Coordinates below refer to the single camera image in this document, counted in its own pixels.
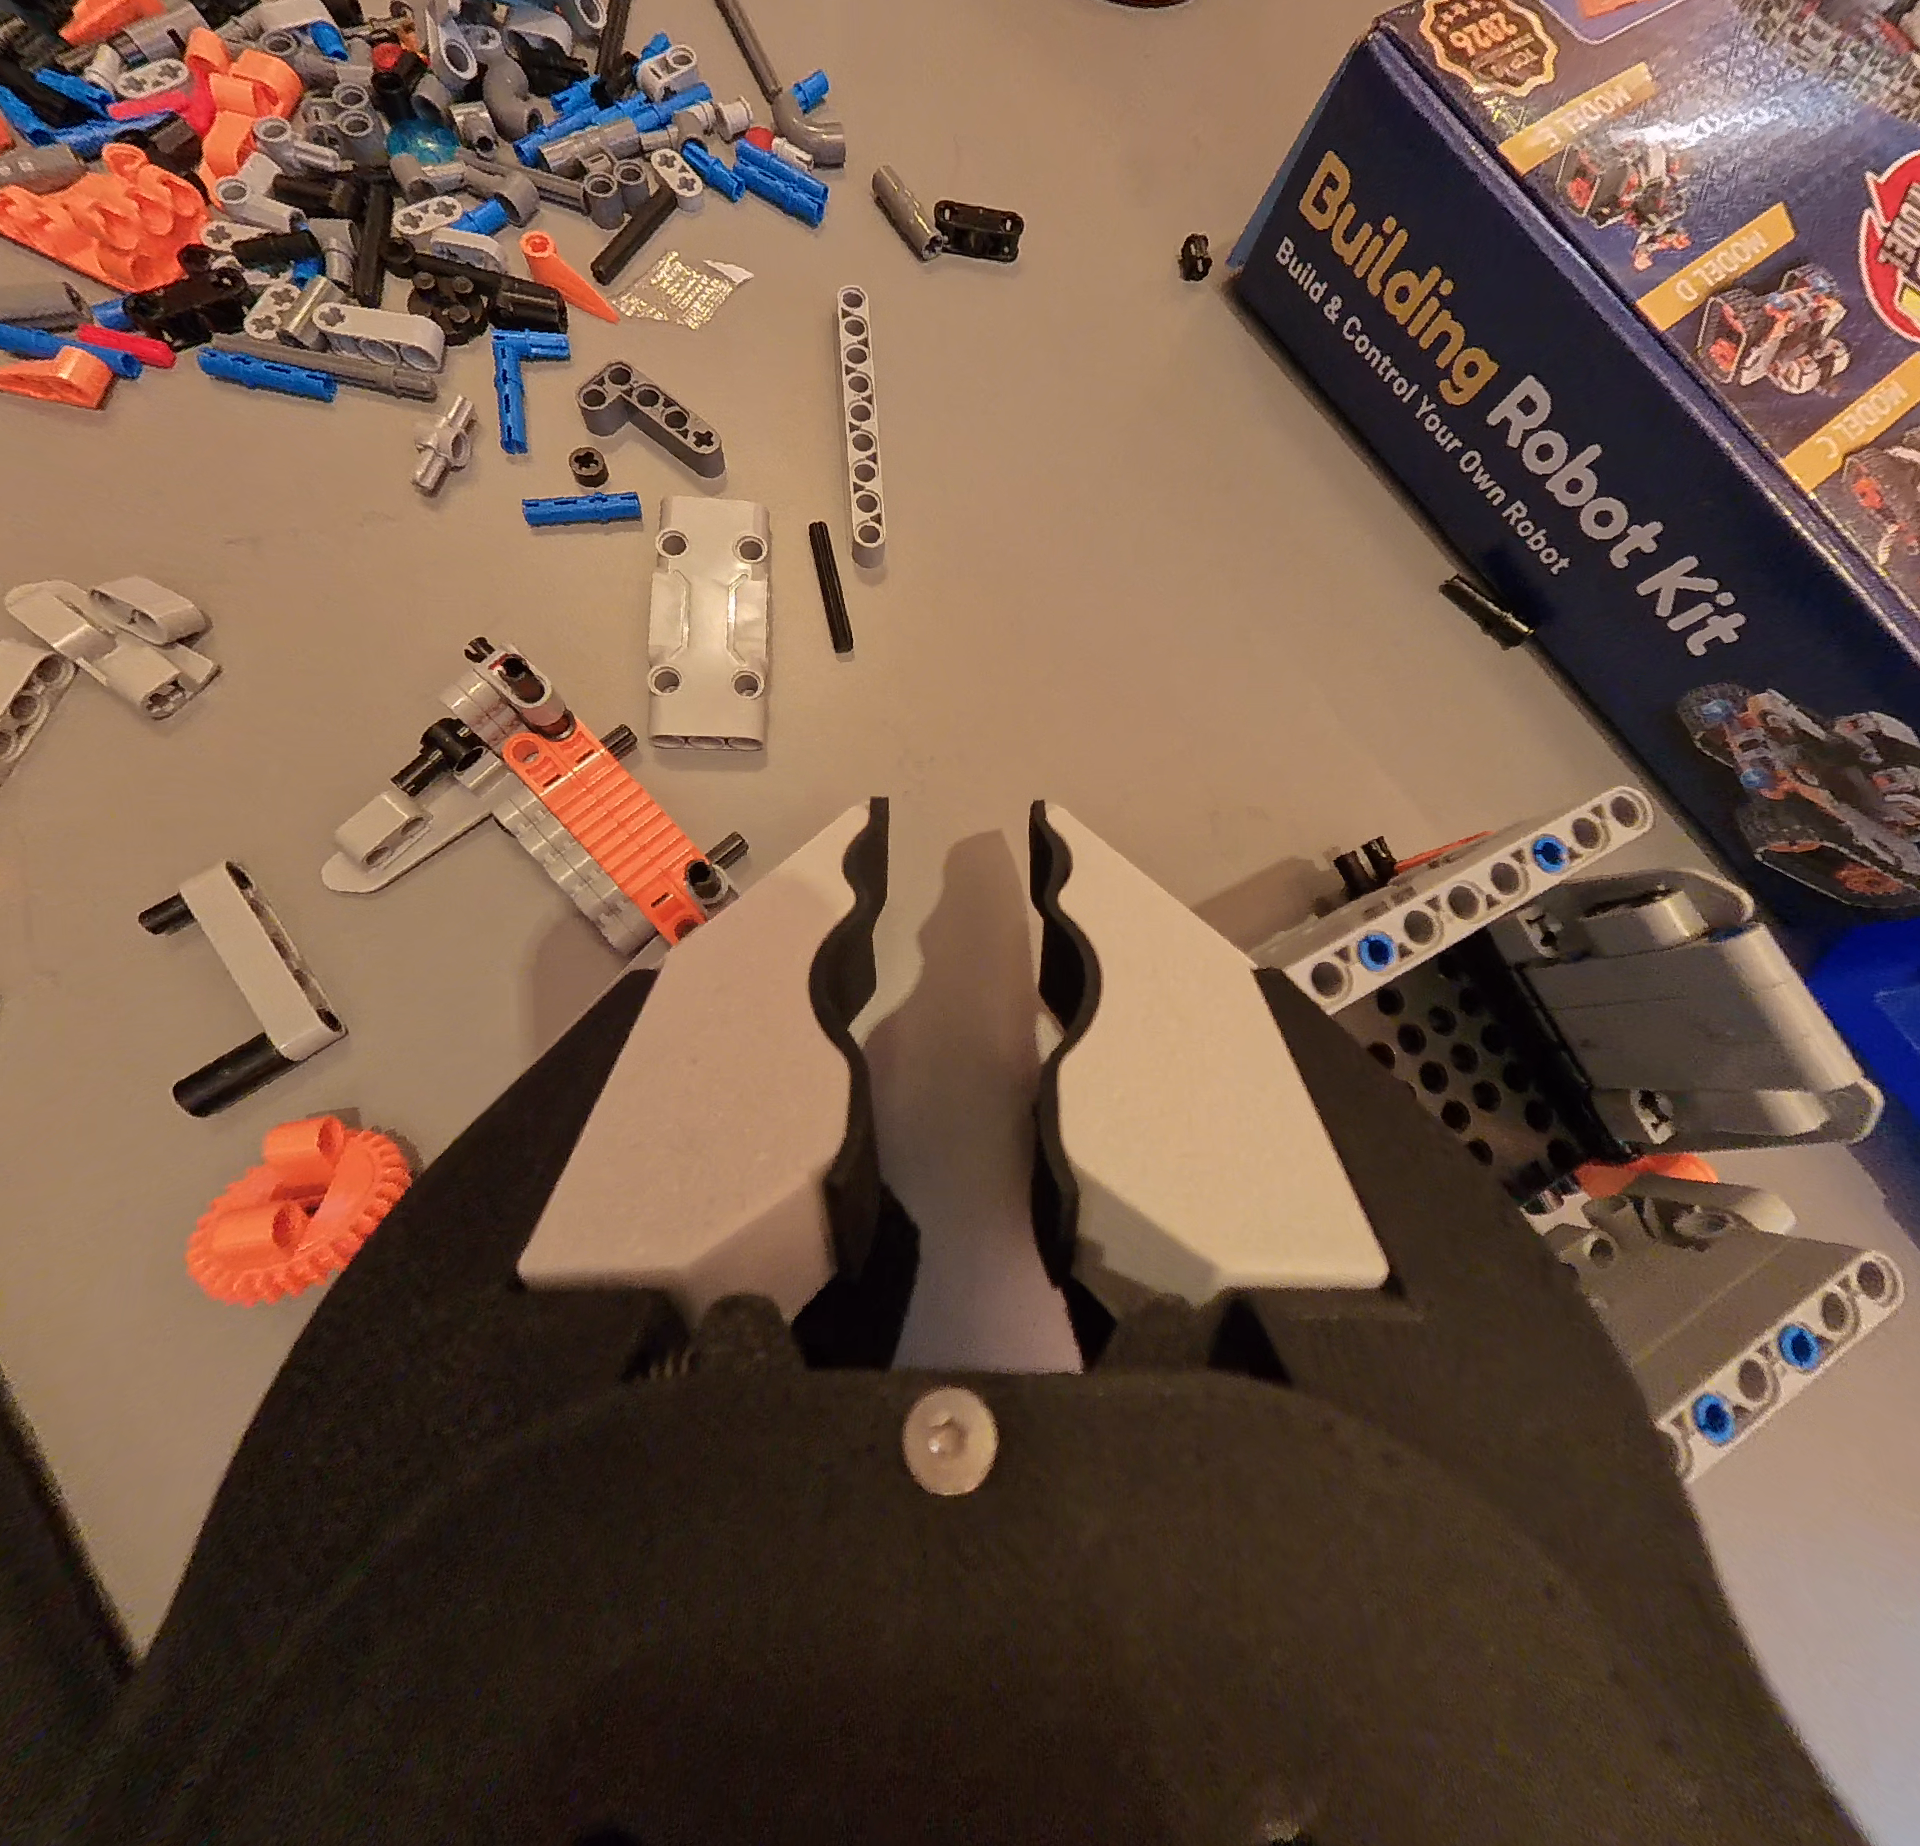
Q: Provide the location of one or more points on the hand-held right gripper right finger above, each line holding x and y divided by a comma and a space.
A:
1216, 1127

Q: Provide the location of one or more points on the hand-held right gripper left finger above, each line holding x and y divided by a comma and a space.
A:
691, 1127

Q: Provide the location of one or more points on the orange gear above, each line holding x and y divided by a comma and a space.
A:
301, 1216

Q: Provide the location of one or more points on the long grey holed beam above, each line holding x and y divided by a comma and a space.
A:
863, 429

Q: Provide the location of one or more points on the pile of building pieces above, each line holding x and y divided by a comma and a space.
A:
345, 135

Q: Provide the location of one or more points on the orange grey tread assembly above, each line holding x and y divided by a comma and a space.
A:
585, 810

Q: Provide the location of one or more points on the partly built robot model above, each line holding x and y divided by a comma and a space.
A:
1590, 1037

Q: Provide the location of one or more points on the grey crank beam black pins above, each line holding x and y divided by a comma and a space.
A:
255, 977

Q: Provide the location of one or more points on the grey rectangular panel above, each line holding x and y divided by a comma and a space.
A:
711, 625

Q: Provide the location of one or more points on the black axle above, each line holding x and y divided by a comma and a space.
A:
833, 585

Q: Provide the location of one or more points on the short black pin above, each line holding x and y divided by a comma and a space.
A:
1488, 612

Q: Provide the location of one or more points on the blue pin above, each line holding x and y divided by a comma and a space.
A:
582, 511

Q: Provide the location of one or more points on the blue plastic bin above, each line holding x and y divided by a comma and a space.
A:
1868, 1006

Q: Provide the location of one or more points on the dark grey angled beam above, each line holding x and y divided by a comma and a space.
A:
652, 415

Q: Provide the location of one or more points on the light grey axle connector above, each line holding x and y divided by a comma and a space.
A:
445, 445

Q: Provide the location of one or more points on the grey beam assembly orange end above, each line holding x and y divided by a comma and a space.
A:
105, 645

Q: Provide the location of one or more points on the small clear plastic piece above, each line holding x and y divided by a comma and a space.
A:
683, 289

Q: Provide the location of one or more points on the blue robot kit box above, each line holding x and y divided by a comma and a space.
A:
1650, 376

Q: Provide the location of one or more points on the small black piece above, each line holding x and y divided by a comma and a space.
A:
1195, 255

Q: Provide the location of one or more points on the black angled connector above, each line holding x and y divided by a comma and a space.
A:
977, 229

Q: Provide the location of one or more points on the dark grey tube connector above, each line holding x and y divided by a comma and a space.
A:
907, 211

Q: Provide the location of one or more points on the dark grey axle rod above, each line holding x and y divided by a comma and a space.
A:
747, 40

